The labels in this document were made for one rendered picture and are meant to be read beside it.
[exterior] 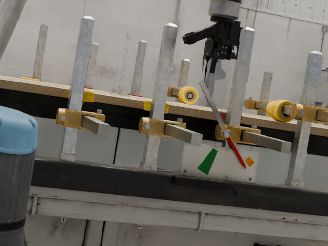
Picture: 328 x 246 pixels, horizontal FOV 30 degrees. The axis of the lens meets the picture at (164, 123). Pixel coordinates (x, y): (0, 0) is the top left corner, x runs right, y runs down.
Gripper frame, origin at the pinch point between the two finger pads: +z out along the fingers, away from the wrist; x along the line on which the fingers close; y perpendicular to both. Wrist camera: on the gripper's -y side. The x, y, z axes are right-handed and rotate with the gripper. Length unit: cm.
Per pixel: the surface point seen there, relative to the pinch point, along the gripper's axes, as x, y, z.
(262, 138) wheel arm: -9.3, 16.4, 12.9
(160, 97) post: 6.0, -11.2, 5.9
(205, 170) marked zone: 5.2, 6.4, 25.8
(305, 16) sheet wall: 718, 422, -144
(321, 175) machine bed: 28, 61, 26
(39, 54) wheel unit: 115, -39, -3
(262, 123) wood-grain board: 26.8, 33.6, 10.1
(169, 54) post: 6.0, -10.6, -7.3
